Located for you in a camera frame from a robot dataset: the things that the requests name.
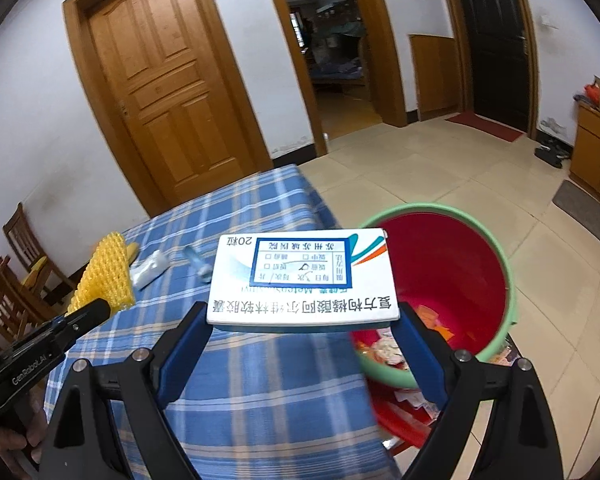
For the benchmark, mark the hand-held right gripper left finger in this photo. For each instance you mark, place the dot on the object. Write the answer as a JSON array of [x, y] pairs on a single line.
[[180, 360]]

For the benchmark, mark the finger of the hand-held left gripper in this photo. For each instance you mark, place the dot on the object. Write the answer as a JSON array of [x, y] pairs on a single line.
[[85, 317]]

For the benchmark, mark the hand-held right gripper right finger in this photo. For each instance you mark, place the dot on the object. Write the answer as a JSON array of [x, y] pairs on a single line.
[[425, 355]]

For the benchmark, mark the white tissue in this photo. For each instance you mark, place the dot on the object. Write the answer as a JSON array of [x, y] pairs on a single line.
[[387, 350]]

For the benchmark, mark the yellow foam fruit net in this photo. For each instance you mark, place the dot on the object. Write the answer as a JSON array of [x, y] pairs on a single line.
[[105, 275]]

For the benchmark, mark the red bucket with green rim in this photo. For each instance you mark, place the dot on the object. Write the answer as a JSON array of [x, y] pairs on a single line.
[[455, 280]]

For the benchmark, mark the white medicine box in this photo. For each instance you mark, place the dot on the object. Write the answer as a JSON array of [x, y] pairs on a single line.
[[300, 280]]

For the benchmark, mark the person's left hand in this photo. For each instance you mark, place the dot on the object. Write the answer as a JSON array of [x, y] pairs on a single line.
[[10, 442]]

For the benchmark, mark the orange snack wrapper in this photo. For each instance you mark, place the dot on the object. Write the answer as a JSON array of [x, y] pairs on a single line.
[[430, 321]]

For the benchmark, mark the white tissue packet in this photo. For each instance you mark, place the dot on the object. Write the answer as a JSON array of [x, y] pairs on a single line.
[[150, 271]]

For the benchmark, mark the blue plaid tablecloth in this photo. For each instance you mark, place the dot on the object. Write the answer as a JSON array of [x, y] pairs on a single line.
[[260, 385]]

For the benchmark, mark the wooden chair with yellow cushion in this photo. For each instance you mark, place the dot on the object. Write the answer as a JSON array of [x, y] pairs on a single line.
[[22, 240]]

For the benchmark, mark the small blue plastic vial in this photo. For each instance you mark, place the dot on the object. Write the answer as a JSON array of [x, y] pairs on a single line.
[[197, 261]]

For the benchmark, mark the grey floor mat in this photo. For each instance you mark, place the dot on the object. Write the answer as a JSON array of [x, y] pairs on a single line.
[[585, 205]]

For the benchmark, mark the closed wooden door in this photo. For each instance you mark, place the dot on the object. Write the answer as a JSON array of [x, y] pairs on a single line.
[[165, 100]]

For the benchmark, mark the red doormat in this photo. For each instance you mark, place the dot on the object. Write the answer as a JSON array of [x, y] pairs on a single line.
[[485, 127]]

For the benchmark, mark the pair of dark shoes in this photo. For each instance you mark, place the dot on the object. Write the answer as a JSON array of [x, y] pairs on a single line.
[[550, 154]]

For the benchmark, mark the low wooden cabinet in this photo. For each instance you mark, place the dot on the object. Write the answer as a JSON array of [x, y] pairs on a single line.
[[597, 155]]

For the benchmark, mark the bed with dark bedding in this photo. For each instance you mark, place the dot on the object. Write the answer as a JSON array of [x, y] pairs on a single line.
[[335, 72]]

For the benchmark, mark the red bag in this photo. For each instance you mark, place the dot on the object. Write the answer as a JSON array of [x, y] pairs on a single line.
[[592, 94]]

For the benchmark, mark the dark entrance door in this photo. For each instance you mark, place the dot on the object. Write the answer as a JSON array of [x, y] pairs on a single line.
[[490, 50]]

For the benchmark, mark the wooden wall panel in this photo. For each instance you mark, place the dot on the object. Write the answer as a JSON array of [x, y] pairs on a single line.
[[432, 80]]

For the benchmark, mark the wooden doorway frame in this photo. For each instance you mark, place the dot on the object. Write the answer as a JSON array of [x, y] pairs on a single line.
[[391, 60]]

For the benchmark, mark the white wall switch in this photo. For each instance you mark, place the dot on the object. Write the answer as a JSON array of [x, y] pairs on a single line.
[[545, 20]]

